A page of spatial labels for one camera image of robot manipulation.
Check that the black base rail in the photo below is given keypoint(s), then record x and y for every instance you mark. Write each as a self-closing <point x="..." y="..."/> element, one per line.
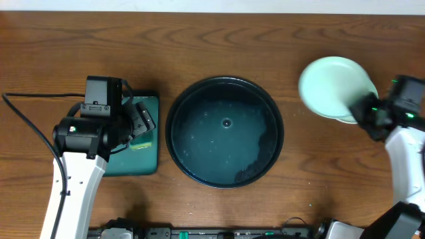
<point x="293" y="228"/>

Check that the round black tray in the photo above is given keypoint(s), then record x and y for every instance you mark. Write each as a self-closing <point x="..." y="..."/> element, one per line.
<point x="224" y="132"/>

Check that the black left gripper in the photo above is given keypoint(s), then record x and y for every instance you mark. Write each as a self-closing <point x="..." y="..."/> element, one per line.
<point x="141" y="119"/>

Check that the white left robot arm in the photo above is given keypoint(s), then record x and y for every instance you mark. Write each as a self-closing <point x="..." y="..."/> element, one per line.
<point x="84" y="176"/>

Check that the green yellow sponge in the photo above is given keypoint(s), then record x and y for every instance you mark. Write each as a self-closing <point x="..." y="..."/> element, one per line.
<point x="143" y="141"/>

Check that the green plate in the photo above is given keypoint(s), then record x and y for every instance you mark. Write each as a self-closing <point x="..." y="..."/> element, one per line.
<point x="357" y="95"/>
<point x="328" y="85"/>

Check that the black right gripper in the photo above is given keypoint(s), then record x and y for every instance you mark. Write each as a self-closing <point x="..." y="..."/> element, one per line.
<point x="366" y="111"/>

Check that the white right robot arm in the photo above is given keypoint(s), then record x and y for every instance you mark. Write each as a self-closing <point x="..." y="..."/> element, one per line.
<point x="405" y="147"/>

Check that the teal rectangular water tray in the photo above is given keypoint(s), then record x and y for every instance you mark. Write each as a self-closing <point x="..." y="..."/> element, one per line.
<point x="142" y="161"/>

